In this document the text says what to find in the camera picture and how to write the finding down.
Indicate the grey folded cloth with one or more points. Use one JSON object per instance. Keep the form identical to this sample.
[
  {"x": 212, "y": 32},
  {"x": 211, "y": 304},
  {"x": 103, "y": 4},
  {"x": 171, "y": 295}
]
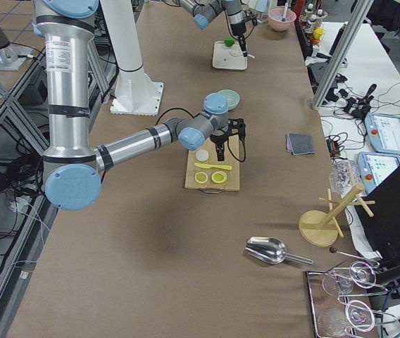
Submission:
[{"x": 299, "y": 144}]

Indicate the beige rabbit tray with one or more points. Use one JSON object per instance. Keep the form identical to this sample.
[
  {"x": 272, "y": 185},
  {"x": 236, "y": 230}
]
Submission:
[{"x": 228, "y": 57}]

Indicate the far teach pendant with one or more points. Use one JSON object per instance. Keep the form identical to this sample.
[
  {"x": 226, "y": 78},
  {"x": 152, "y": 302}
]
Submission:
[{"x": 383, "y": 132}]

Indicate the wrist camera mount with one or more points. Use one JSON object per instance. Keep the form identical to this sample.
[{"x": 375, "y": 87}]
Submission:
[
  {"x": 237, "y": 127},
  {"x": 250, "y": 17}
]

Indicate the metal scoop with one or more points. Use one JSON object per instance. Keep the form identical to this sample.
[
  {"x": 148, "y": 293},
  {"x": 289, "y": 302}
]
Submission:
[{"x": 272, "y": 251}]

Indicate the lemon slice stack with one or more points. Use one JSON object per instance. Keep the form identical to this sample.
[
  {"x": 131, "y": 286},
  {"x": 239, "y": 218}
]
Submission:
[{"x": 201, "y": 177}]

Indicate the green lime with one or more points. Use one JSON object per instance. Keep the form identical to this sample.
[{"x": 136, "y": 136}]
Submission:
[{"x": 229, "y": 42}]

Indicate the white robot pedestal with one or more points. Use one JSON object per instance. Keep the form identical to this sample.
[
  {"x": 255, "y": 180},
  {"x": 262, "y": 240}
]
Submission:
[{"x": 135, "y": 93}]

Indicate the pink bowl with ice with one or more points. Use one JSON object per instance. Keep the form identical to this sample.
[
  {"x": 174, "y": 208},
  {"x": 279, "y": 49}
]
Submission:
[{"x": 279, "y": 23}]

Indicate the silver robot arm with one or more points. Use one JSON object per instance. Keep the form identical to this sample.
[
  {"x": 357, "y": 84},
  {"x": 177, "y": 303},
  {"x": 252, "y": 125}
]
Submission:
[
  {"x": 71, "y": 165},
  {"x": 204, "y": 14}
]

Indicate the teach pendant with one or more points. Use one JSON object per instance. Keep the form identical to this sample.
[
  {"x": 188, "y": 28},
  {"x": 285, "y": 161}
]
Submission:
[
  {"x": 383, "y": 132},
  {"x": 375, "y": 167}
]

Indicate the aluminium frame post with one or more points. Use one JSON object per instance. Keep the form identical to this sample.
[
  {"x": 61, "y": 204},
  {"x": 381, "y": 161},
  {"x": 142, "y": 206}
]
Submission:
[{"x": 358, "y": 15}]

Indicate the wire glass rack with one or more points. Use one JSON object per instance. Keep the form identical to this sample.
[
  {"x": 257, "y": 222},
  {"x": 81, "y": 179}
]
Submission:
[{"x": 340, "y": 297}]

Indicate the near teach pendant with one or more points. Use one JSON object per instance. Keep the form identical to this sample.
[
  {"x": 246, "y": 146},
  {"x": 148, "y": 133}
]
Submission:
[{"x": 375, "y": 167}]

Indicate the green ceramic bowl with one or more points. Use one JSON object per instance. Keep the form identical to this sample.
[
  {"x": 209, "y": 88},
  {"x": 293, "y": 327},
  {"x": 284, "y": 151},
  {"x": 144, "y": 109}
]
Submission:
[{"x": 233, "y": 98}]

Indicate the bamboo cutting board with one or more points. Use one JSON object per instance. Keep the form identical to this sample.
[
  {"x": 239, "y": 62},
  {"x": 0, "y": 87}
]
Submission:
[{"x": 232, "y": 183}]

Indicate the clear plastic container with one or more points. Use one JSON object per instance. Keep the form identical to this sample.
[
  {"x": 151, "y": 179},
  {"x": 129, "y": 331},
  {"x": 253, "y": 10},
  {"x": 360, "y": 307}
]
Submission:
[{"x": 344, "y": 176}]

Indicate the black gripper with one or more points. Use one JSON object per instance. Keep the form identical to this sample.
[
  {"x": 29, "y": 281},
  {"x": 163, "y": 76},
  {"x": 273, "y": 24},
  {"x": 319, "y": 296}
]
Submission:
[
  {"x": 236, "y": 28},
  {"x": 218, "y": 138}
]

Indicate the yellow plastic knife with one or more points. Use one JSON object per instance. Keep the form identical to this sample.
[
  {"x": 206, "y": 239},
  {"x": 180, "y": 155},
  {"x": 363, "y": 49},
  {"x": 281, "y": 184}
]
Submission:
[{"x": 212, "y": 166}]

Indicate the lemon slice upper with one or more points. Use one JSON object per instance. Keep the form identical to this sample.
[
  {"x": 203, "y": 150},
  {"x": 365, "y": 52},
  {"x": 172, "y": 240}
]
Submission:
[{"x": 219, "y": 177}]

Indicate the wooden mug tree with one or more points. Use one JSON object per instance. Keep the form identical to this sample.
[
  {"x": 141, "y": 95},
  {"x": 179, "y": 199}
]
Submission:
[{"x": 322, "y": 229}]

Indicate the black monitor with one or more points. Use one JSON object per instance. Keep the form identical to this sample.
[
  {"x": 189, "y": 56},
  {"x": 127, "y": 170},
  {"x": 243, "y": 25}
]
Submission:
[{"x": 383, "y": 229}]

